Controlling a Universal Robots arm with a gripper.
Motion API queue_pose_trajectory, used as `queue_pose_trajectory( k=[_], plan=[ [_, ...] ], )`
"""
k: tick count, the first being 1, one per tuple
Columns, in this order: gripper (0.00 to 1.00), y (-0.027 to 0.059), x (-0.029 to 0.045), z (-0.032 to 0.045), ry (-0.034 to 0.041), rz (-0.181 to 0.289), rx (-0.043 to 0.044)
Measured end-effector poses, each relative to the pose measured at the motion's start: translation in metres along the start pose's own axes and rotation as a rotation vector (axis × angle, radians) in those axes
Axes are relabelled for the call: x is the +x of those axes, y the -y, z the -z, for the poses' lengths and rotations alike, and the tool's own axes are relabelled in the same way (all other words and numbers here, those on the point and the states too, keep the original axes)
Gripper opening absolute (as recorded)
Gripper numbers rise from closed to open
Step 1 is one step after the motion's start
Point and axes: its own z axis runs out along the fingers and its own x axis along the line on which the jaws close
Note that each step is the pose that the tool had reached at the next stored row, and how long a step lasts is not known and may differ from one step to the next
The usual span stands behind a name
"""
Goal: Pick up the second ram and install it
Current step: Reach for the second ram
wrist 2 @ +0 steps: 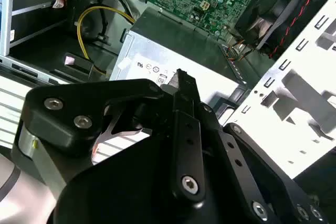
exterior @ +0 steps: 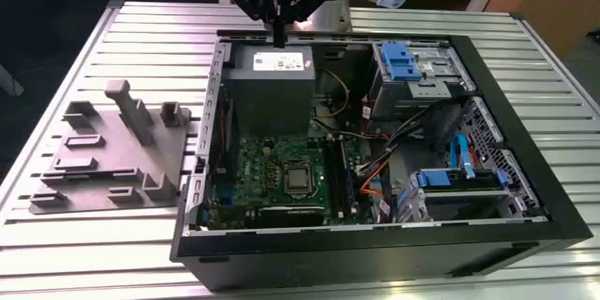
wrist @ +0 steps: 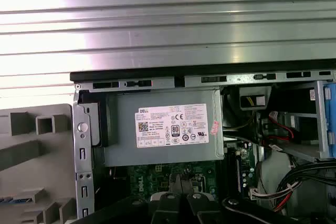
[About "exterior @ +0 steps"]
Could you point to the grey power supply unit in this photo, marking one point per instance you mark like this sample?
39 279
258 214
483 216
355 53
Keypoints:
273 103

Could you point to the metal disk bay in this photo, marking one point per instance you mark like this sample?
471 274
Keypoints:
437 85
418 208

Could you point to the black case fan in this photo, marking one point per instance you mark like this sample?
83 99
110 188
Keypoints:
229 131

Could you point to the green motherboard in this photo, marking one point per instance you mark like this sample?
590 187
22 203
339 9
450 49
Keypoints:
263 159

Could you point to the metal CPU socket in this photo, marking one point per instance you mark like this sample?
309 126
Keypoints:
299 163

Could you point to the silver CPU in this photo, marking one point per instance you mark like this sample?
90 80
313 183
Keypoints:
298 178

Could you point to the grey parts rack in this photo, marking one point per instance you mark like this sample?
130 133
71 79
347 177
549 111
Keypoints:
118 159

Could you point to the white furniture leg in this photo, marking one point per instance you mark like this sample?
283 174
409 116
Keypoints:
10 82

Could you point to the blue disk carrier with disk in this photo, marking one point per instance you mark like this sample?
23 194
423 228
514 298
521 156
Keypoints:
434 178

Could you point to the black graphics card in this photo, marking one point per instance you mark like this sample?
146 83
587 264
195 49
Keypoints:
291 215

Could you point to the black PC case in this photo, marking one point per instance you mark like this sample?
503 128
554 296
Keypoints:
329 261

